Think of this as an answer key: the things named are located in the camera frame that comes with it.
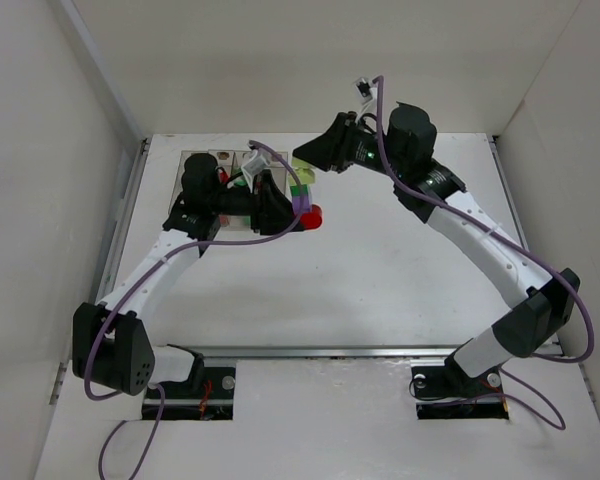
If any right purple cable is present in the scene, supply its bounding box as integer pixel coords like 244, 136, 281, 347
369, 74, 596, 431

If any clear container far right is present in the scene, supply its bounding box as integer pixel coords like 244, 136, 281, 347
267, 153, 293, 193

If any clear container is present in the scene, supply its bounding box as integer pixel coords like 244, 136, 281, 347
220, 151, 250, 231
172, 151, 202, 208
208, 150, 235, 179
267, 153, 293, 193

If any purple cable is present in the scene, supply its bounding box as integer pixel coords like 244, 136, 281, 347
369, 74, 596, 431
82, 139, 311, 480

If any red cylinder lego brick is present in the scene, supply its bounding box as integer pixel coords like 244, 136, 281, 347
299, 204, 323, 231

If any purple flower lego brick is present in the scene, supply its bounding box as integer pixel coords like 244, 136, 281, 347
291, 194, 312, 215

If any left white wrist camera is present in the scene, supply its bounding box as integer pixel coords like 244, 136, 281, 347
240, 150, 272, 191

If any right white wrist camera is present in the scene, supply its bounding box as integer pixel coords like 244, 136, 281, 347
353, 75, 384, 118

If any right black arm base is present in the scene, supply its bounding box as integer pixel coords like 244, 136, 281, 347
408, 365, 509, 420

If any clear container far left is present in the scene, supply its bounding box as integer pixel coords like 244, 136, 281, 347
172, 151, 202, 208

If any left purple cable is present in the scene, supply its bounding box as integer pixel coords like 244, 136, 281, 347
82, 139, 311, 480

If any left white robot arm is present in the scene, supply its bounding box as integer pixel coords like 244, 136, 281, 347
71, 149, 305, 401

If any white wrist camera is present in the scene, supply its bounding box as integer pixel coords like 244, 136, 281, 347
353, 75, 384, 118
240, 150, 272, 191

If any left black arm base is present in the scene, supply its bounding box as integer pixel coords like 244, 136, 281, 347
160, 361, 236, 421

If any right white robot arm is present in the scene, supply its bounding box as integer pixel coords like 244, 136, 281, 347
292, 103, 580, 396

